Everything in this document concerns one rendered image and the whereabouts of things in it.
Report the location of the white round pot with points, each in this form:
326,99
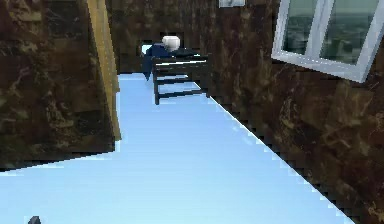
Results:
171,43

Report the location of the dark blue cloth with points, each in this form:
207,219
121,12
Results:
154,55

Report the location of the white framed wall picture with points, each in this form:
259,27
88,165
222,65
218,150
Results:
231,2

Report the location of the tan wooden door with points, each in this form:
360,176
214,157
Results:
106,66

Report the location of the white framed window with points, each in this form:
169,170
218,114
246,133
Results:
315,40

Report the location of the small dark grey object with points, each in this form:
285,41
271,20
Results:
34,220

